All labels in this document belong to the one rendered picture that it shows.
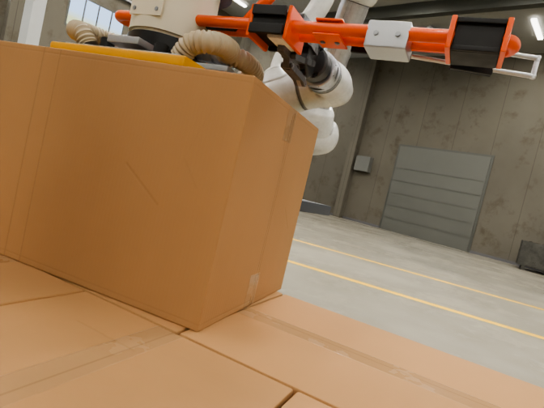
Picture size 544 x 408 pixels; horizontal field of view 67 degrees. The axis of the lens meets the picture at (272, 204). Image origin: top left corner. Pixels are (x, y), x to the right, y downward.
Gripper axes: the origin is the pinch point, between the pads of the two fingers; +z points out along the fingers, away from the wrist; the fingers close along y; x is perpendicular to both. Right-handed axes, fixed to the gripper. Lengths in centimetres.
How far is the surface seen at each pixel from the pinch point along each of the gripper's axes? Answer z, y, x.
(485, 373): -15, 53, -48
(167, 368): 29, 53, -10
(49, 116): 19.3, 25.8, 32.7
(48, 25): -654, -230, 1017
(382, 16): -1091, -488, 275
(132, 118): 18.1, 23.3, 14.5
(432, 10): -1051, -493, 139
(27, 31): -170, -51, 338
